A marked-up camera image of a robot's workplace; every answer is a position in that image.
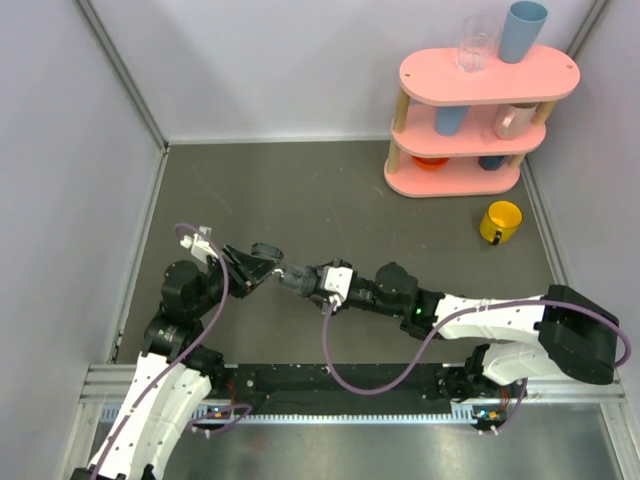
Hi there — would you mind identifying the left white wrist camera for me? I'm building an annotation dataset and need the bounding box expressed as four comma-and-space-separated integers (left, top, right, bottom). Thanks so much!
180, 226, 218, 263

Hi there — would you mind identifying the tall blue cup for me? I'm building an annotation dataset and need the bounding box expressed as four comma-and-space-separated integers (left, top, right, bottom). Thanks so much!
498, 1, 548, 64

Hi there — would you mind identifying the yellow mug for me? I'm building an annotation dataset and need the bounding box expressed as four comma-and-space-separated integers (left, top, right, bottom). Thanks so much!
479, 200, 523, 246

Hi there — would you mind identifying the pink three-tier shelf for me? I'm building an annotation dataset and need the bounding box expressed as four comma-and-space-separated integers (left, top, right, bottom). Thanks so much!
384, 45, 581, 198

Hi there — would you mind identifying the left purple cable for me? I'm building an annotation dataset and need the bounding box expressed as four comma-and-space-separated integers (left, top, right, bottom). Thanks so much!
87, 222, 254, 480

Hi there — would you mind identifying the blue cup middle shelf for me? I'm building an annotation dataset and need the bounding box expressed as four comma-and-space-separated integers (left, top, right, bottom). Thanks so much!
434, 105, 470, 137

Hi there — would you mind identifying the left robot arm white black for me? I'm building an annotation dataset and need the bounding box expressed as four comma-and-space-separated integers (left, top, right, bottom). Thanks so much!
71, 236, 283, 479

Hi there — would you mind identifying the dark blue cup bottom shelf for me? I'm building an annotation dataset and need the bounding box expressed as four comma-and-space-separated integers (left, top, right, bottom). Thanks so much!
478, 155, 506, 171

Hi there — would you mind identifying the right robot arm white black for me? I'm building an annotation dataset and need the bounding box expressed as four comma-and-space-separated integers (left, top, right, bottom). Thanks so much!
301, 260, 619, 396

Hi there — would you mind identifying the pink mug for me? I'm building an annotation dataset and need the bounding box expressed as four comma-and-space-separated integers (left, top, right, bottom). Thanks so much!
493, 103, 538, 140

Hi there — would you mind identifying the aluminium rail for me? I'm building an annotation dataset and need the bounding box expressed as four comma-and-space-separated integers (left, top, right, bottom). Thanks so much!
79, 360, 628, 426

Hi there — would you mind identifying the grey corrugated hose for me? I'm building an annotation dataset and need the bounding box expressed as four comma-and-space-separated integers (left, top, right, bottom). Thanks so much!
277, 265, 321, 298

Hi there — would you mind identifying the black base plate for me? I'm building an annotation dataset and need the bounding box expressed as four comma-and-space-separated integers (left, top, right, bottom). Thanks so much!
219, 362, 531, 416

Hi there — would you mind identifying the orange bowl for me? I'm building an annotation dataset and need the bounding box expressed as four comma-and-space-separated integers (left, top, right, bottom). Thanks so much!
412, 156, 449, 171

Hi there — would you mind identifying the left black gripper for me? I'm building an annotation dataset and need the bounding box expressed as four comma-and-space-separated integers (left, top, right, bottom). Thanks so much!
191, 242, 282, 317

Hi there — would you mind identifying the clear drinking glass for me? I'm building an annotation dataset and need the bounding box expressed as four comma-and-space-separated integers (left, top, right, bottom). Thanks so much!
456, 14, 501, 73

